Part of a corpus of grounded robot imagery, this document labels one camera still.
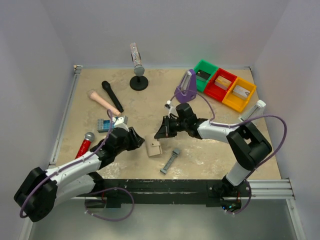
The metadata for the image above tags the aluminium frame rail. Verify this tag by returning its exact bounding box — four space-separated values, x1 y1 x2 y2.
48 65 83 168

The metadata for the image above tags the black card in green bin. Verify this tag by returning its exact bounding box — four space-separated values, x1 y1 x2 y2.
196 70 211 82

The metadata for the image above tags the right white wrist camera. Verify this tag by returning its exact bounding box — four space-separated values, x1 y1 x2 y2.
164 100 177 117

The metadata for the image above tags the red bin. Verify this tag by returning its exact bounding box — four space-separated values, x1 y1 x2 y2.
204 68 237 102

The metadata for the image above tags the green bin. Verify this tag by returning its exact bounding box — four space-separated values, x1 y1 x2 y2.
193 59 219 93

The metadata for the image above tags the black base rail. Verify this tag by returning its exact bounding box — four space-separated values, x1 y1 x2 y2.
80 179 251 208

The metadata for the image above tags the yellow bin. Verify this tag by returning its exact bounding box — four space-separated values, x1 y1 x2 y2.
222 77 257 113

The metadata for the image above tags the red glitter microphone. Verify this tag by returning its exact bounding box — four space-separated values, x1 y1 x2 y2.
75 132 95 159

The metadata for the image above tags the black microphone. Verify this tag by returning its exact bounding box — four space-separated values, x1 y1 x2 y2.
101 80 124 113

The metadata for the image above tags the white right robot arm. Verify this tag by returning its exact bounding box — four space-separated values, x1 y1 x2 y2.
154 103 272 196

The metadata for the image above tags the white card in yellow bin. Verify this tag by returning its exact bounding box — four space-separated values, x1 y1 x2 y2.
232 85 251 100

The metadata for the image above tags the tan card in red bin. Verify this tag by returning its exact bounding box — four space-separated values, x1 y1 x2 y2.
214 76 232 90

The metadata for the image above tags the white grey metronome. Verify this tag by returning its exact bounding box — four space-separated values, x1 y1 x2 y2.
238 100 266 122

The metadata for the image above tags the glitter microphone on stand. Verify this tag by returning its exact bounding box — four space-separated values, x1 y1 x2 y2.
130 42 145 77

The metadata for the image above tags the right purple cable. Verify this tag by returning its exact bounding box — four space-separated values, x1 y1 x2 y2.
166 89 288 216

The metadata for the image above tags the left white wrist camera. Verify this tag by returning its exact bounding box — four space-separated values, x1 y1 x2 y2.
112 116 129 132

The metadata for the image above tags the light blue toy brick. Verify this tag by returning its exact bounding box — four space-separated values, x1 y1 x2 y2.
101 117 118 133

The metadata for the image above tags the pink microphone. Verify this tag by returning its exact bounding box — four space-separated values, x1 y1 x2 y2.
87 90 122 117

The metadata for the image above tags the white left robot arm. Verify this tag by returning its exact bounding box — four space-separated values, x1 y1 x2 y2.
13 127 145 222

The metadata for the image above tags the beige card holder wallet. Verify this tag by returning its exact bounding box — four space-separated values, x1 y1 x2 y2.
145 134 163 157

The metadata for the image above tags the grey truss piece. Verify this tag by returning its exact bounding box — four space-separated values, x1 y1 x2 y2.
160 148 181 174

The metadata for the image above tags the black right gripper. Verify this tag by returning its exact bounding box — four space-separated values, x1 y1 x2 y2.
155 115 188 139

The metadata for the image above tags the black round microphone stand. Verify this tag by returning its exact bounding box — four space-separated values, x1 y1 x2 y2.
129 75 149 91

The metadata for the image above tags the purple metronome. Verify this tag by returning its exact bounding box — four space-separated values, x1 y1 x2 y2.
174 69 197 104

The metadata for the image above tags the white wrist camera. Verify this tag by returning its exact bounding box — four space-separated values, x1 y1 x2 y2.
164 100 177 117
112 116 129 132

